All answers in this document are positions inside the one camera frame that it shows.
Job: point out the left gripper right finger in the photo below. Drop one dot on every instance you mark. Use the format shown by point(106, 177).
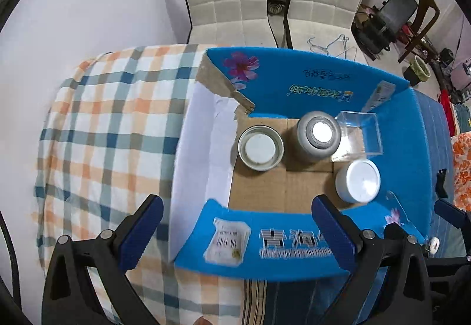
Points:
point(362, 253)

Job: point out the clear plastic box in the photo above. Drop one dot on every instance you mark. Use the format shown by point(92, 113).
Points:
point(360, 136)

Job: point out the grey jar silver lid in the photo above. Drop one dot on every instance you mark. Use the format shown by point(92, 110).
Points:
point(315, 137)

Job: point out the red fabric item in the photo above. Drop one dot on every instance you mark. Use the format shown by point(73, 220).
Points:
point(444, 100)

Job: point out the orange white patterned cloth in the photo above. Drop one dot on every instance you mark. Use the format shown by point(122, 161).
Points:
point(461, 146)

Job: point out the blue striped cloth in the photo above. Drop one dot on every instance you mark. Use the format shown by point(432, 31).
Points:
point(416, 124)

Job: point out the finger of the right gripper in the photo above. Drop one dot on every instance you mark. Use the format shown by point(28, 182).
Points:
point(450, 213)

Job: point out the white round jar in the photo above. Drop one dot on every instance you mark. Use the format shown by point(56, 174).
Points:
point(358, 182)

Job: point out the black weight bench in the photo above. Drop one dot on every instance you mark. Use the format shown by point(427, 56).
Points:
point(383, 26)

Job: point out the round tin white lid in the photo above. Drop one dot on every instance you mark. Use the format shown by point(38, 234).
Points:
point(260, 148)

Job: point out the wire clothes hangers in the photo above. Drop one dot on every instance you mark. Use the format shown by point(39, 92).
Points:
point(339, 47)

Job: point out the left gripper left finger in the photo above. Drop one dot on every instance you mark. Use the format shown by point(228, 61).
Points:
point(69, 296)

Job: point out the white oval device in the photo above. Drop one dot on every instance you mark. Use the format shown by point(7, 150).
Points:
point(432, 245)

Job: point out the blue cardboard box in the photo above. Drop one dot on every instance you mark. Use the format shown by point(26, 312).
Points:
point(228, 220)

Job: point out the right white padded chair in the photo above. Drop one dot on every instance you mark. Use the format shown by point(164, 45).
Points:
point(324, 5)

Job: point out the plaid checkered cloth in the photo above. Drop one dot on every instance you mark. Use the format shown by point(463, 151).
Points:
point(108, 142)

